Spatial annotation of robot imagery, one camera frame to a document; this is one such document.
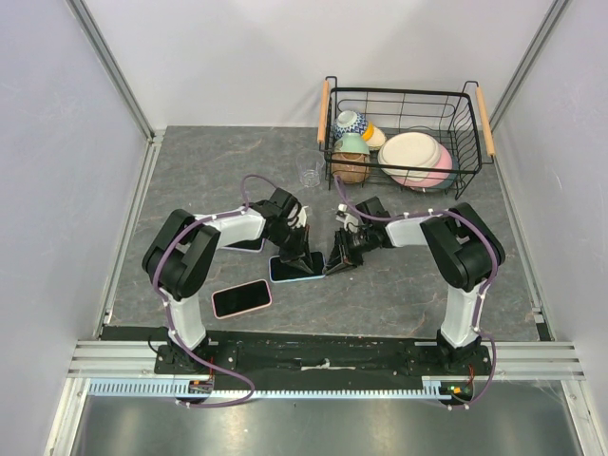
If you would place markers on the light blue phone case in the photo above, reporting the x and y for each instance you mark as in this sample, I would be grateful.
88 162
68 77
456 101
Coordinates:
271 275

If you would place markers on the blue white patterned bowl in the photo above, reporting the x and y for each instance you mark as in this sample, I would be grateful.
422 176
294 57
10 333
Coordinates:
349 121

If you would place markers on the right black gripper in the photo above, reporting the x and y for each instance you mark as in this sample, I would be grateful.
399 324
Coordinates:
341 257

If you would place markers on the lavender phone case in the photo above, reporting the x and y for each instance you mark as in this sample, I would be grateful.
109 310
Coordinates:
254 246

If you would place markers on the phone with blue edge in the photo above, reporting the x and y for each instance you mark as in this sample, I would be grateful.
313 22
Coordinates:
316 266

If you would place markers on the blue slotted cable duct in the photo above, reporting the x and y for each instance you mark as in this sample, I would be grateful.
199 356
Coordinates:
187 389

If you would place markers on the aluminium frame rail front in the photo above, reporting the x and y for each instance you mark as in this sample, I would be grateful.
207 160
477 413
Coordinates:
112 359

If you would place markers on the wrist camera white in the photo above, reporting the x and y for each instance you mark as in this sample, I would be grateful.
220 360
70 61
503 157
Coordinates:
349 222
299 217

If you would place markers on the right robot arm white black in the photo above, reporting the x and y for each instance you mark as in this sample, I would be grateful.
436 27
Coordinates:
466 253

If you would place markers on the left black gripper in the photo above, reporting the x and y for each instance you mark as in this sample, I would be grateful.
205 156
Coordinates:
302 247

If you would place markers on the mint green bowl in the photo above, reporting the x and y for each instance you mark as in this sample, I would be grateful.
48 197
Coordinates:
351 143

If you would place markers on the black wire dish basket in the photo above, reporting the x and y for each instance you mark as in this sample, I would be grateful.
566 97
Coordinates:
457 120

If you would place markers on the pink phone case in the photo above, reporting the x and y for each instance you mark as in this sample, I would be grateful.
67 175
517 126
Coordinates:
270 297

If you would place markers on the pink plate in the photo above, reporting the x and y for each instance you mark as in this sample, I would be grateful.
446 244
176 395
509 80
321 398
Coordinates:
439 173

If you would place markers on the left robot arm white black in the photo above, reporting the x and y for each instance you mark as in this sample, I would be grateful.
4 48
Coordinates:
179 258

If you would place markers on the clear glass cup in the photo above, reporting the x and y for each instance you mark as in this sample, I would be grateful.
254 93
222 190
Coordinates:
310 166

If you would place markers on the brown bowl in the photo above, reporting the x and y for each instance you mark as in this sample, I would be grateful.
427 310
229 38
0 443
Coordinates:
351 167

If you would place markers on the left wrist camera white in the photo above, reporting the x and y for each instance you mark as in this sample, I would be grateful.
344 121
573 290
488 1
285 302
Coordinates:
299 217

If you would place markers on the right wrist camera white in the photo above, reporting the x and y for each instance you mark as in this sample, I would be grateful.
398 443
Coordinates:
349 222

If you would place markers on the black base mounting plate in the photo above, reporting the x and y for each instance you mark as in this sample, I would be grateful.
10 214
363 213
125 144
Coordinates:
249 353

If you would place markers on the cream plate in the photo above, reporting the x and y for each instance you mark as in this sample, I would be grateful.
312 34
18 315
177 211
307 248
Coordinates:
409 153

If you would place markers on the yellow white bowl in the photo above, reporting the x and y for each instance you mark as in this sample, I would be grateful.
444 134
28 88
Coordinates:
374 137

